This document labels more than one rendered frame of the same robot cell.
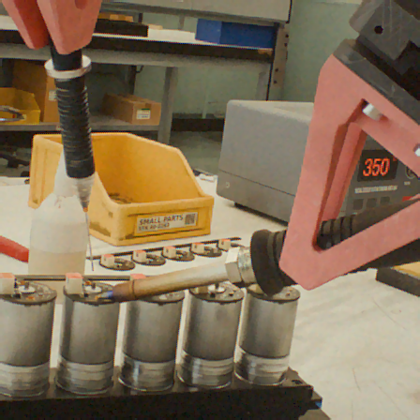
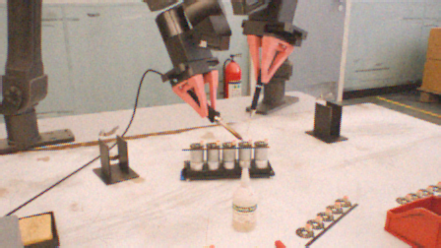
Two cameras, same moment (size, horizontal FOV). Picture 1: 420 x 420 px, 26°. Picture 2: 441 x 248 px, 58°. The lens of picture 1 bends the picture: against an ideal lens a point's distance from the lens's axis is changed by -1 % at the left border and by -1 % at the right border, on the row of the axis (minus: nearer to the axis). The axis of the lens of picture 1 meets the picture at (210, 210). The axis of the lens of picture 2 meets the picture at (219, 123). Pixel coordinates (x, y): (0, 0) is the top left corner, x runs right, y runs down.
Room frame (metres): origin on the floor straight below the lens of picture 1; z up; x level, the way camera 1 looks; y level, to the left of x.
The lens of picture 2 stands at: (0.99, 0.21, 1.06)
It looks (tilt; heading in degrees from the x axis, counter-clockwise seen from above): 18 degrees down; 199
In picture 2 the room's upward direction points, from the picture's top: straight up
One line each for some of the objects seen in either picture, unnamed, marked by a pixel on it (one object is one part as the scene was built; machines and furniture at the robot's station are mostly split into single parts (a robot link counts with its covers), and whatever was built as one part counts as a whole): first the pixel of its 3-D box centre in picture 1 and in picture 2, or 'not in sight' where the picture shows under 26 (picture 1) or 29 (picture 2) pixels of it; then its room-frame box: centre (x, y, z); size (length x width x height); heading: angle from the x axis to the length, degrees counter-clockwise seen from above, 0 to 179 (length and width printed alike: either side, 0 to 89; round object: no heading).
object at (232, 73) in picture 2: not in sight; (232, 85); (-2.32, -0.78, 0.29); 0.16 x 0.15 x 0.55; 132
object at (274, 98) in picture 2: not in sight; (274, 92); (-0.13, 0.00, 0.79); 0.20 x 0.07 x 0.08; 161
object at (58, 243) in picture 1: (61, 215); (244, 194); (0.51, 0.09, 0.80); 0.03 x 0.03 x 0.10
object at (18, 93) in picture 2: not in sight; (22, 96); (0.35, -0.44, 0.85); 0.09 x 0.06 x 0.06; 12
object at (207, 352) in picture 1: (209, 341); (213, 157); (0.38, -0.01, 0.79); 0.02 x 0.02 x 0.05
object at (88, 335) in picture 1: (87, 345); (244, 156); (0.35, 0.04, 0.79); 0.02 x 0.02 x 0.05
